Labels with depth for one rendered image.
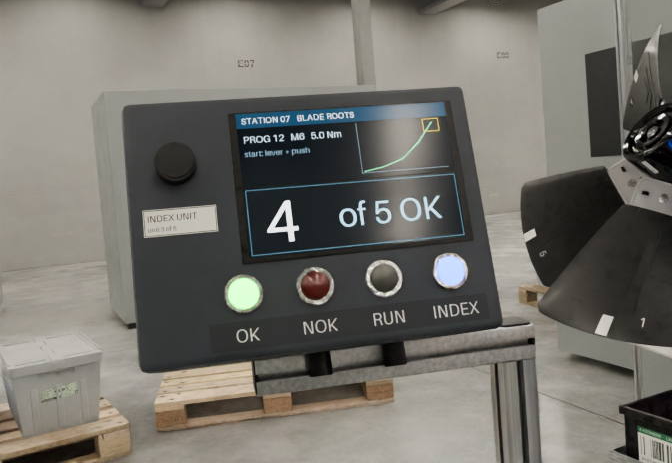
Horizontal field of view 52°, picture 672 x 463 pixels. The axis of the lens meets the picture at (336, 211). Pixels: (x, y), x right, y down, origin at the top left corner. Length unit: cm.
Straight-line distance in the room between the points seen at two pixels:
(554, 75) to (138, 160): 378
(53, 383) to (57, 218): 950
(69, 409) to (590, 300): 272
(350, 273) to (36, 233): 1235
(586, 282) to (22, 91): 1216
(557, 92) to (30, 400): 312
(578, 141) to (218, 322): 365
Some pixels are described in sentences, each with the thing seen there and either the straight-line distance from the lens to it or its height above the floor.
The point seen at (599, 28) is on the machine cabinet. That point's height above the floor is 184.
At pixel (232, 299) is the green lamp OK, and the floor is 111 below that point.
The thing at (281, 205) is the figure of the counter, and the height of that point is 117.
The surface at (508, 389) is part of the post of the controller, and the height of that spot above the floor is 100.
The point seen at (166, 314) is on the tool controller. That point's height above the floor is 111.
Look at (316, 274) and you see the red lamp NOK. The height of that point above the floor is 112.
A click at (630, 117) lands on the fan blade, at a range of 157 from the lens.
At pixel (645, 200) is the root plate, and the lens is 121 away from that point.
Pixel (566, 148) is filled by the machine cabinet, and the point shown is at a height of 123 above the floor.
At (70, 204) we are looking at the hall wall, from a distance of 1281.
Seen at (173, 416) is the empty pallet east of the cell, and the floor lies 7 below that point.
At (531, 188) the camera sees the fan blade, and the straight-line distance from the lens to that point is 146.
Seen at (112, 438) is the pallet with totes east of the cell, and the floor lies 9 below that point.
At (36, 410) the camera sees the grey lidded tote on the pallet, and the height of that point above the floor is 26.
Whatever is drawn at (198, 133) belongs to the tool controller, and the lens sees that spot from 51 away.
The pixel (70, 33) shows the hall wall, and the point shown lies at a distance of 1312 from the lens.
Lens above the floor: 119
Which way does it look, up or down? 3 degrees down
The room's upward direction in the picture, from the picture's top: 5 degrees counter-clockwise
